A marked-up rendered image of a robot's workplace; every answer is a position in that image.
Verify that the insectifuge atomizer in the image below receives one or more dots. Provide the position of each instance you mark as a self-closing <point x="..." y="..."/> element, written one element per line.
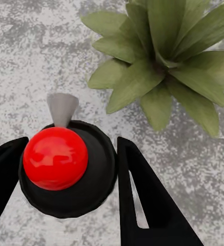
<point x="70" y="167"/>

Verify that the pot plant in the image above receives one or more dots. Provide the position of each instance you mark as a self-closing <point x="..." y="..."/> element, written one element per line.
<point x="158" y="52"/>

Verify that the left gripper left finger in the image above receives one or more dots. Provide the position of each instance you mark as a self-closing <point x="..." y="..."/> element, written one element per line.
<point x="10" y="153"/>

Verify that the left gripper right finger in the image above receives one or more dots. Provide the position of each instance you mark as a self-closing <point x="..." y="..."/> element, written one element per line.
<point x="167" y="224"/>

